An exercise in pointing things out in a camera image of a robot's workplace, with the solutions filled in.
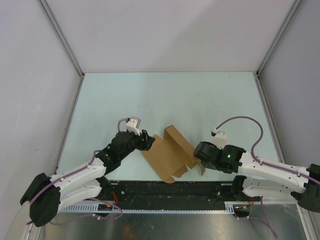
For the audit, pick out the brown cardboard box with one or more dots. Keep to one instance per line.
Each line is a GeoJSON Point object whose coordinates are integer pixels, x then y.
{"type": "Point", "coordinates": [172, 155]}

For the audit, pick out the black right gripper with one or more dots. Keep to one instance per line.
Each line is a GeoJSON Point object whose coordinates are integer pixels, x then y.
{"type": "Point", "coordinates": [207, 164]}

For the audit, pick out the grey slotted cable duct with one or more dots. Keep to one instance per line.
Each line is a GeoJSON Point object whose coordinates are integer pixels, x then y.
{"type": "Point", "coordinates": [102, 208]}

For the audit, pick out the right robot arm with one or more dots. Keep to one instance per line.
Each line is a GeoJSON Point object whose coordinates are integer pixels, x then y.
{"type": "Point", "coordinates": [259, 178]}

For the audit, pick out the right aluminium corner post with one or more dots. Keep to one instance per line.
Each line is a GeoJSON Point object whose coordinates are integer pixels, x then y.
{"type": "Point", "coordinates": [284, 27]}

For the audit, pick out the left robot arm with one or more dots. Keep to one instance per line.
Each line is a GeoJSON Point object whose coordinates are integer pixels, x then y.
{"type": "Point", "coordinates": [48, 195]}

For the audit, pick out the left aluminium corner post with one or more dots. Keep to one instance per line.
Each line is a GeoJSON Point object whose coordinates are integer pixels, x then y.
{"type": "Point", "coordinates": [52, 20]}

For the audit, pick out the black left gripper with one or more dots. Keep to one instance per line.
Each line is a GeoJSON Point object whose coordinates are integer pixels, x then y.
{"type": "Point", "coordinates": [148, 140]}

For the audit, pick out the aluminium corner post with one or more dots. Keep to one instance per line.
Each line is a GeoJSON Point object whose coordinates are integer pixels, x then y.
{"type": "Point", "coordinates": [284, 27]}
{"type": "Point", "coordinates": [52, 20]}

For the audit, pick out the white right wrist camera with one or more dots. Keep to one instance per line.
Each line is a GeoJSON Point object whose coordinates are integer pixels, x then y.
{"type": "Point", "coordinates": [220, 138]}

